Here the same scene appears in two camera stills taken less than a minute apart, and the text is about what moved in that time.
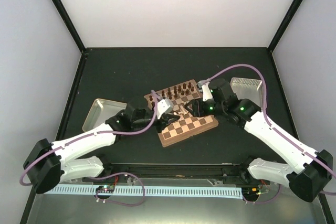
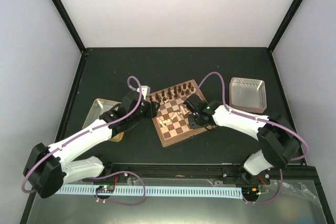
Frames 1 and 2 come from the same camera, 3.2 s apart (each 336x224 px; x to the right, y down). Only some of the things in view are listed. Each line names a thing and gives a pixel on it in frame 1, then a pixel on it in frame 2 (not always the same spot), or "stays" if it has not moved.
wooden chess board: [187, 126] stays
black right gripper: [198, 110] to [192, 124]
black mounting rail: [173, 171] stays
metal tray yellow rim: [102, 110] stays
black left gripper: [165, 120] to [151, 112]
